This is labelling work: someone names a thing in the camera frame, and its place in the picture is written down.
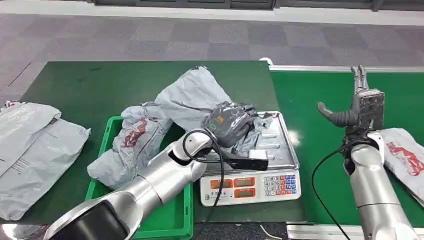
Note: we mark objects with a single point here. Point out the green plastic crate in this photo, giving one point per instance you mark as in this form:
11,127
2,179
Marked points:
165,218

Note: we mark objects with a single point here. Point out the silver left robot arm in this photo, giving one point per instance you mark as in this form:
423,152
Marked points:
159,182

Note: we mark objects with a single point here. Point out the aluminium conveyor side rail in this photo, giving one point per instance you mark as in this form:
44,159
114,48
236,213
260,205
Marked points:
318,232
331,68

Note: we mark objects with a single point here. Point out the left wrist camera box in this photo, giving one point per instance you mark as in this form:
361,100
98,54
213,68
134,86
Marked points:
251,160

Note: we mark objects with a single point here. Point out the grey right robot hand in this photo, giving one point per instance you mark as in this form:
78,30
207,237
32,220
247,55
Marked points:
367,109

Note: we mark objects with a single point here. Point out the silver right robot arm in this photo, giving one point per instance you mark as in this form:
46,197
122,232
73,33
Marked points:
374,188

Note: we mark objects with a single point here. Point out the white electronic weighing scale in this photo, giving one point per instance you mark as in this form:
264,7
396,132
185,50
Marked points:
251,188

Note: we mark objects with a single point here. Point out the large plain grey parcel bag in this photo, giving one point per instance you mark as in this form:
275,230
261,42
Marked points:
188,99

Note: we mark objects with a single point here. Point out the flat grey parcel bag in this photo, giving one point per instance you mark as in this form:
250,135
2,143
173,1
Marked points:
23,129
39,172

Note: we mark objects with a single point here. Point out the bright green conveyor belt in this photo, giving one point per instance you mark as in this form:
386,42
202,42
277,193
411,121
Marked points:
314,149

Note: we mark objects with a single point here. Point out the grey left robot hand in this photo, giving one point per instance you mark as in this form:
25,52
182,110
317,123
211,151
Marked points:
228,124

